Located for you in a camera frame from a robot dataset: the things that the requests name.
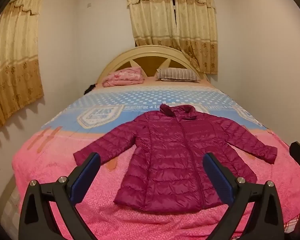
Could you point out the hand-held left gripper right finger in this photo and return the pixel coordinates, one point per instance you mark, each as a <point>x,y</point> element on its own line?
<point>218,177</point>

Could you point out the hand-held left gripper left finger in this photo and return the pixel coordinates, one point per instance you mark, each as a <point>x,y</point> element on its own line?
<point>86,175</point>

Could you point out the magenta quilted down jacket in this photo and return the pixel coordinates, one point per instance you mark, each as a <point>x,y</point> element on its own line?
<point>175,155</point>

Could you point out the bed with blue-pink blanket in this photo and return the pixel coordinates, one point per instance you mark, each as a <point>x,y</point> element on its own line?
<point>52,155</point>

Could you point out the folded pink floral quilt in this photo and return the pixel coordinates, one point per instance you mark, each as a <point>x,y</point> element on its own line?
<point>122,76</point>

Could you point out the striped pillow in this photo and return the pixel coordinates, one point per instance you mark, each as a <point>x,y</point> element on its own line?
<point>177,73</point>

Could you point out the large beige patterned curtain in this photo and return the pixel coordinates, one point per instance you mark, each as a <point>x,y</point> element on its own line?
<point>12,67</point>

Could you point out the cream wooden headboard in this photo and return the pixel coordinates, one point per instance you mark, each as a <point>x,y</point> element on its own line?
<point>140,51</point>

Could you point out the beige patterned window curtain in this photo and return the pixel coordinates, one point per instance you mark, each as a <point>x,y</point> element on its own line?
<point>197,25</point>
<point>152,17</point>

